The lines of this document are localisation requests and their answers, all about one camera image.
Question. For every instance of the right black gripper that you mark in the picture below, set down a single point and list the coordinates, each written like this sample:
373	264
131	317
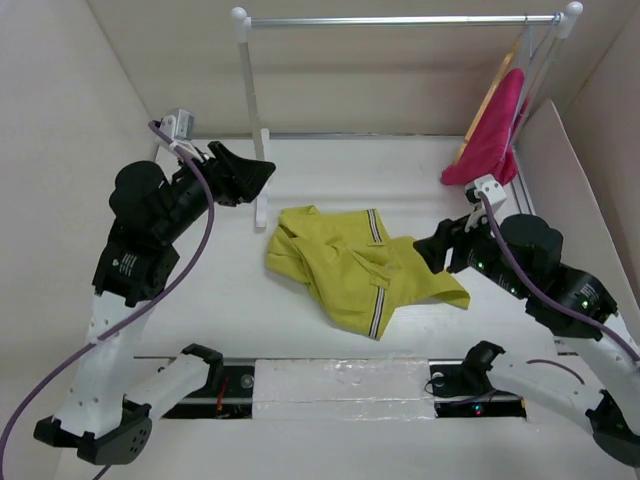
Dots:
459	237

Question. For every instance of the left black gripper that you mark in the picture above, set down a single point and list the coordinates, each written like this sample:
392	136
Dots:
238	178

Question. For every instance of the yellow-green trousers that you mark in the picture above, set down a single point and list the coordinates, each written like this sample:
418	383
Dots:
354	270

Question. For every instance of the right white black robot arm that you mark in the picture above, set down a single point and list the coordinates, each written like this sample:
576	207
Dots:
522	255

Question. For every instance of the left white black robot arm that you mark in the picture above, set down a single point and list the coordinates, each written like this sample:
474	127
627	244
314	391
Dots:
106	420

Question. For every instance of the wooden clothes hanger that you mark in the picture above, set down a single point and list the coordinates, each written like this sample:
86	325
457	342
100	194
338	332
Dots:
503	69

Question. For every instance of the blue hanger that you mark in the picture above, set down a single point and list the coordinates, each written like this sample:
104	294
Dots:
535	55

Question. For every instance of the pink hanging garment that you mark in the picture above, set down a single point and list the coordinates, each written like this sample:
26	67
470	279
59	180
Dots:
488	151

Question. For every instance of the white metal clothes rack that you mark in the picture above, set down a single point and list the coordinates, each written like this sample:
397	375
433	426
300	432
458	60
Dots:
562	23

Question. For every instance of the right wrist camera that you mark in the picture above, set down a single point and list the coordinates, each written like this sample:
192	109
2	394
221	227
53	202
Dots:
485	186

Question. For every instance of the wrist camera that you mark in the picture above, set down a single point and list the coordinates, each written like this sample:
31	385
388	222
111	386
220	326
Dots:
178	124
485	186

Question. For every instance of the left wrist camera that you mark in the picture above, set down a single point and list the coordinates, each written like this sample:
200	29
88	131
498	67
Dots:
178	124

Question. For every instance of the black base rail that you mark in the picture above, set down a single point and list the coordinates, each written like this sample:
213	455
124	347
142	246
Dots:
231	398

